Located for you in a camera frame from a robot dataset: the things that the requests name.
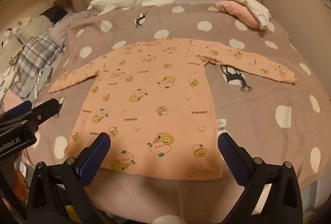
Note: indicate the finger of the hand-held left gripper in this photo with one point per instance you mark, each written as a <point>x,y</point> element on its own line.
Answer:
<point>44,111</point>
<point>24,106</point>

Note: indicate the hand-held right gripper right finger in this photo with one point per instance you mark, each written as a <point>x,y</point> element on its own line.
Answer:
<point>232,159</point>

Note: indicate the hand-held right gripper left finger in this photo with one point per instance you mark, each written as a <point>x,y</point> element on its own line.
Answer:
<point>95,159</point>

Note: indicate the peach cartoon print shirt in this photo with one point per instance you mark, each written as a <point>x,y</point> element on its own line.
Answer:
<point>155,110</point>

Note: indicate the plaid cloth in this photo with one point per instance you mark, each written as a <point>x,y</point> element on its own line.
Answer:
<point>33,58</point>

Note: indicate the mauve polka dot blanket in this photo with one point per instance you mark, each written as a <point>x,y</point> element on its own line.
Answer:
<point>258,110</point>

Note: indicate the grey bolster pillow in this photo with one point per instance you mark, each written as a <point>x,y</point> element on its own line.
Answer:
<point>36,23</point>

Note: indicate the light blue cloth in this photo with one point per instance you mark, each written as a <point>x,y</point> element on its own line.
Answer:
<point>62,24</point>

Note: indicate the pink folded cloth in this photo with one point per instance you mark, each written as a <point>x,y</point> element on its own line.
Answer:
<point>238,13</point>

